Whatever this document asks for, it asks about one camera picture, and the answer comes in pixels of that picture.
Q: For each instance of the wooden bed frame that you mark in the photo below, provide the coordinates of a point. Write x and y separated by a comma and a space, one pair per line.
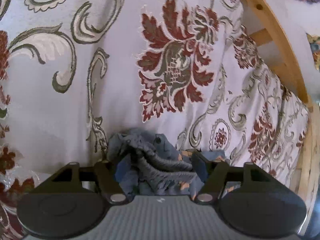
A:
275, 30

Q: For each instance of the floral patterned bedspread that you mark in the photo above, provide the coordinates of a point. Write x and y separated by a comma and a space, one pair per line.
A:
50, 92

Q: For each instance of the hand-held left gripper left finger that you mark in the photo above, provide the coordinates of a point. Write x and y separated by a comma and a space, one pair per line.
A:
110, 177

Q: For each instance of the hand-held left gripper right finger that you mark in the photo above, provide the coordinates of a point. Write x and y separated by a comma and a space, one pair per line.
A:
200, 166

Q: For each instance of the blue pants with orange print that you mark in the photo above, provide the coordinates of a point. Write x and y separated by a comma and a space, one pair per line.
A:
162, 166

